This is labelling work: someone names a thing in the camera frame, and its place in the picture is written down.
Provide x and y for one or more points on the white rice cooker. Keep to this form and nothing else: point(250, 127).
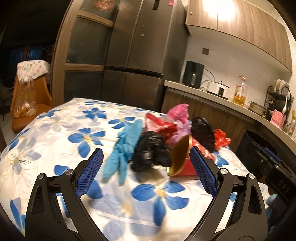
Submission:
point(219, 89)

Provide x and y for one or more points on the dark steel refrigerator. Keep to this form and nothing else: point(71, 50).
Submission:
point(147, 47)

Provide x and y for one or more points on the black plastic bag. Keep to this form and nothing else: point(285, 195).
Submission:
point(150, 150)
point(202, 131)

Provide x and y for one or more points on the pink plastic bag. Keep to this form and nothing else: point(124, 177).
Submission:
point(179, 112)

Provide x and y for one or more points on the red white snack bag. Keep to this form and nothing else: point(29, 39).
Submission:
point(157, 125)

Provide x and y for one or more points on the red flower door decoration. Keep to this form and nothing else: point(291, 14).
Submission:
point(104, 5)

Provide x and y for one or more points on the red gold paper bucket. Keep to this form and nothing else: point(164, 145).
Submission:
point(180, 157)

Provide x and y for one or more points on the steel mixing bowl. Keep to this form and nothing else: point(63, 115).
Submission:
point(256, 108)

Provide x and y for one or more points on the black dish rack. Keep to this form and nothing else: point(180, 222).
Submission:
point(278, 96)

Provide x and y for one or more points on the wooden lower cabinets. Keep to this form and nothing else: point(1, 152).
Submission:
point(233, 120)

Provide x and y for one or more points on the purple rubber glove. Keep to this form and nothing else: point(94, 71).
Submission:
point(183, 129)

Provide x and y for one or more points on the black air fryer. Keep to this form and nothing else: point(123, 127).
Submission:
point(193, 74)

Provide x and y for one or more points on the cooking oil bottle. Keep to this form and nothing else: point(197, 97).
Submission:
point(240, 92)

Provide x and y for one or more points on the clear plastic bag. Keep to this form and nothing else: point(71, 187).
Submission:
point(25, 99)

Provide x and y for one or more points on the wooden upper cabinets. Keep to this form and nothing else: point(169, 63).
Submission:
point(243, 26)

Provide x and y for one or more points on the wooden cabinets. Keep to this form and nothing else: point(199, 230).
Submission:
point(243, 26)
point(233, 120)

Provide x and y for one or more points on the wooden glass door cabinet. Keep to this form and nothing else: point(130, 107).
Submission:
point(80, 51)

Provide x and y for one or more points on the pink utensil holder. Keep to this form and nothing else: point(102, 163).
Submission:
point(278, 119)

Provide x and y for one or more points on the black trash bin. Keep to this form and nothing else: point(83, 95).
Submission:
point(242, 152)

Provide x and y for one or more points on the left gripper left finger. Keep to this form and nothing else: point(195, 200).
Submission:
point(44, 219)

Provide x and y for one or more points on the wall power socket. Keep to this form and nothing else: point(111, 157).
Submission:
point(205, 51)

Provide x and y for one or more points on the orange red plastic bag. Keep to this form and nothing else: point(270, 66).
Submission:
point(221, 140)

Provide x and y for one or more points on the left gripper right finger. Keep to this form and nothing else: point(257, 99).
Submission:
point(236, 211)

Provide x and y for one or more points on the blue rubber glove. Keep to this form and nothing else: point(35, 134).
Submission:
point(122, 152)

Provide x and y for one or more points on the orange chair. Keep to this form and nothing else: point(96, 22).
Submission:
point(44, 103)

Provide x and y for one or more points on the polka dot cloth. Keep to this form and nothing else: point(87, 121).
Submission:
point(31, 68)

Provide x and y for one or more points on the blue floral tablecloth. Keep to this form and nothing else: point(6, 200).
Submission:
point(150, 205)

